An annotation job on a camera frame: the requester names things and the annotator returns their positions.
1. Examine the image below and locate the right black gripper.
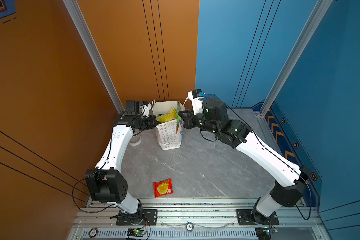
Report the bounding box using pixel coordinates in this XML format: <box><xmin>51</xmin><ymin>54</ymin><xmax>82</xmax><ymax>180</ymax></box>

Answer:
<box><xmin>177</xmin><ymin>108</ymin><xmax>221</xmax><ymax>136</ymax></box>

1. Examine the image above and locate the green white snack packet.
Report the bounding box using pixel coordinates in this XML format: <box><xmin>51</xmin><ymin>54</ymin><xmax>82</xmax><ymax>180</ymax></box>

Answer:
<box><xmin>176</xmin><ymin>102</ymin><xmax>182</xmax><ymax>133</ymax></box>

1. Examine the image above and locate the yellow snack bag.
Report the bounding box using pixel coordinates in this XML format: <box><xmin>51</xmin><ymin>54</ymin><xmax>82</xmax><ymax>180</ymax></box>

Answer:
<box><xmin>157</xmin><ymin>108</ymin><xmax>177</xmax><ymax>123</ymax></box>

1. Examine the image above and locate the white printed paper bag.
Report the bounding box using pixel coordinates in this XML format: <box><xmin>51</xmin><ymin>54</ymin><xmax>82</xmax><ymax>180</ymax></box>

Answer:
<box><xmin>152</xmin><ymin>100</ymin><xmax>185</xmax><ymax>151</ymax></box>

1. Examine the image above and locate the red yellow snack packet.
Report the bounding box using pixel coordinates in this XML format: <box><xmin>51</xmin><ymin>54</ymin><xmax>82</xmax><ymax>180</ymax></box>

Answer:
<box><xmin>153</xmin><ymin>178</ymin><xmax>174</xmax><ymax>198</ymax></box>

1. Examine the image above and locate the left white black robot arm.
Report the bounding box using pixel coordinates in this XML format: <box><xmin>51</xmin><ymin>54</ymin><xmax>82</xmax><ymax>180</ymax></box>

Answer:
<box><xmin>85</xmin><ymin>101</ymin><xmax>159</xmax><ymax>225</ymax></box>

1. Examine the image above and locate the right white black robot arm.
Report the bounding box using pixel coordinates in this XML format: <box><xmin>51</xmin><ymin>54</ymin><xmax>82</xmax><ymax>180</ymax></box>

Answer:
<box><xmin>179</xmin><ymin>98</ymin><xmax>310</xmax><ymax>225</ymax></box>

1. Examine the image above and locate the left green circuit board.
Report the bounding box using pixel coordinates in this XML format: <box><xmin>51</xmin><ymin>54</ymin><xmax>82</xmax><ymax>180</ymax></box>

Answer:
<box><xmin>126</xmin><ymin>229</ymin><xmax>147</xmax><ymax>240</ymax></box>

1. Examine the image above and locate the green circuit board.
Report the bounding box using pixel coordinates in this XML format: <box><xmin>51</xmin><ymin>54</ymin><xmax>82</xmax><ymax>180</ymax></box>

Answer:
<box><xmin>126</xmin><ymin>229</ymin><xmax>147</xmax><ymax>240</ymax></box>
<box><xmin>255</xmin><ymin>228</ymin><xmax>279</xmax><ymax>240</ymax></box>

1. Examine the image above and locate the round brown badge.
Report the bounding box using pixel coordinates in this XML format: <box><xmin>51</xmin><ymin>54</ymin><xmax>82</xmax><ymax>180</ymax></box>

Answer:
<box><xmin>88</xmin><ymin>228</ymin><xmax>99</xmax><ymax>238</ymax></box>

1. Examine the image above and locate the right green circuit board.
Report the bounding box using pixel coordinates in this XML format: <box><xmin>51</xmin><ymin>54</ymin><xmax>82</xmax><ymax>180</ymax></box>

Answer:
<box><xmin>255</xmin><ymin>228</ymin><xmax>279</xmax><ymax>240</ymax></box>

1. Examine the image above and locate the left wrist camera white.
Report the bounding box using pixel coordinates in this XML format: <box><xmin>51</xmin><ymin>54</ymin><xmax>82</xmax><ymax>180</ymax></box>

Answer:
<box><xmin>140</xmin><ymin>101</ymin><xmax>152</xmax><ymax>117</ymax></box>

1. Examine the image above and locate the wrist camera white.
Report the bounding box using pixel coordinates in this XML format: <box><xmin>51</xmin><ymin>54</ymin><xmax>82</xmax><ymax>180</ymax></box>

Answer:
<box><xmin>188</xmin><ymin>89</ymin><xmax>204</xmax><ymax>115</ymax></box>
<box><xmin>140</xmin><ymin>101</ymin><xmax>152</xmax><ymax>117</ymax></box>

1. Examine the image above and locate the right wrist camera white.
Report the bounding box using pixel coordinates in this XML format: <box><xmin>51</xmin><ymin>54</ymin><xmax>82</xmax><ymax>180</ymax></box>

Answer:
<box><xmin>188</xmin><ymin>89</ymin><xmax>204</xmax><ymax>115</ymax></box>

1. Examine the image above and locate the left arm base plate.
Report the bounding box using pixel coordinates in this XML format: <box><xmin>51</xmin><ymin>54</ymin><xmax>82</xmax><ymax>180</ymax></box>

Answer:
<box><xmin>116</xmin><ymin>209</ymin><xmax>158</xmax><ymax>226</ymax></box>

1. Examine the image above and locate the aluminium frame rail base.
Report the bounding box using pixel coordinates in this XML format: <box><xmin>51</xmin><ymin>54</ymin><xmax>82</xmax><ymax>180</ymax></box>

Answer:
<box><xmin>68</xmin><ymin>197</ymin><xmax>330</xmax><ymax>240</ymax></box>

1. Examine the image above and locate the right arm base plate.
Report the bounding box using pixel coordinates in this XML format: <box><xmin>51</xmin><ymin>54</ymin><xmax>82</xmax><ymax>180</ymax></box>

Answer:
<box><xmin>236</xmin><ymin>209</ymin><xmax>280</xmax><ymax>226</ymax></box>

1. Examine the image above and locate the left aluminium corner post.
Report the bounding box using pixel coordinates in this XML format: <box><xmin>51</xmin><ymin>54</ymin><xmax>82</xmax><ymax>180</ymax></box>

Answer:
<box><xmin>63</xmin><ymin>0</ymin><xmax>124</xmax><ymax>114</ymax></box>

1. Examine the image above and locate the aluminium corner post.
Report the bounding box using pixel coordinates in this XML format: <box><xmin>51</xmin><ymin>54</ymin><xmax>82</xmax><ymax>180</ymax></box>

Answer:
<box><xmin>260</xmin><ymin>0</ymin><xmax>333</xmax><ymax>117</ymax></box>
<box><xmin>63</xmin><ymin>0</ymin><xmax>124</xmax><ymax>114</ymax></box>

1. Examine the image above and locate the right aluminium corner post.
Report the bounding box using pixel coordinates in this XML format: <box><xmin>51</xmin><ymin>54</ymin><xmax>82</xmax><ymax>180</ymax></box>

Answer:
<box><xmin>260</xmin><ymin>0</ymin><xmax>333</xmax><ymax>117</ymax></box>

